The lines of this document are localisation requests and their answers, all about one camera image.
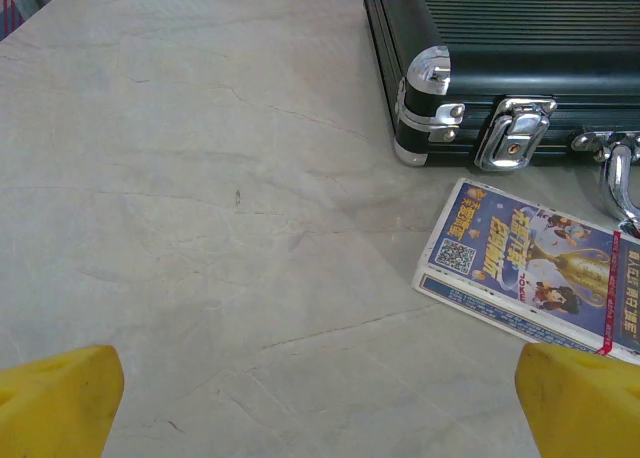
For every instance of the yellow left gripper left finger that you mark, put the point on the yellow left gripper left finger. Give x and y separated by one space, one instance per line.
55 403

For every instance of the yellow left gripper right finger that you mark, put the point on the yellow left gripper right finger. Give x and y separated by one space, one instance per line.
585 408

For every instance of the blue playing card box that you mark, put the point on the blue playing card box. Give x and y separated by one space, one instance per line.
525 263

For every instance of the black ribbed carry case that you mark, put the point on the black ribbed carry case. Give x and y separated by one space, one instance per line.
500 38

